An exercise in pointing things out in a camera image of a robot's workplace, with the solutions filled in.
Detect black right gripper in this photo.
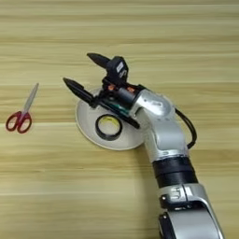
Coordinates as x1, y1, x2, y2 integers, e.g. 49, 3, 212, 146
63, 52, 147, 109

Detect round beige plate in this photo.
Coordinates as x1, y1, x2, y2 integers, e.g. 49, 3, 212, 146
75, 87, 148, 152

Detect red handled scissors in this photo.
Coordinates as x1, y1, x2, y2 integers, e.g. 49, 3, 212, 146
5, 82, 40, 134

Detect white green glue tube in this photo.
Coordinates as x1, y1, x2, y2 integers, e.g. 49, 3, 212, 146
106, 98, 130, 117

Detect black tape roll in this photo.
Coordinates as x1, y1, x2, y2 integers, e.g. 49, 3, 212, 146
94, 113, 124, 142

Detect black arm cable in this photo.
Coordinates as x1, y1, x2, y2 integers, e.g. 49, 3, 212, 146
174, 107, 198, 150

